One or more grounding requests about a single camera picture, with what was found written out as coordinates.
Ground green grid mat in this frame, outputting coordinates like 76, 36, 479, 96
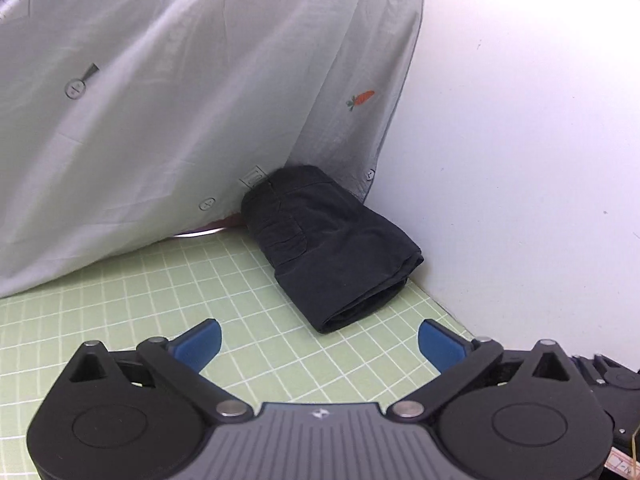
0, 227, 473, 411

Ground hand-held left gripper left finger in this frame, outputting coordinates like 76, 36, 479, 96
65, 319, 253, 421

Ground grey carrot print sheet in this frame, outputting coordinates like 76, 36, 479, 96
0, 0, 426, 298

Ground black pants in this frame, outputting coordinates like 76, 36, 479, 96
241, 164, 425, 334

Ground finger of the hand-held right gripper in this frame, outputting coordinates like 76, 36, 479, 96
572, 354, 640, 386

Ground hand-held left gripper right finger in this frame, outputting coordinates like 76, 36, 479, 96
389, 319, 576, 420

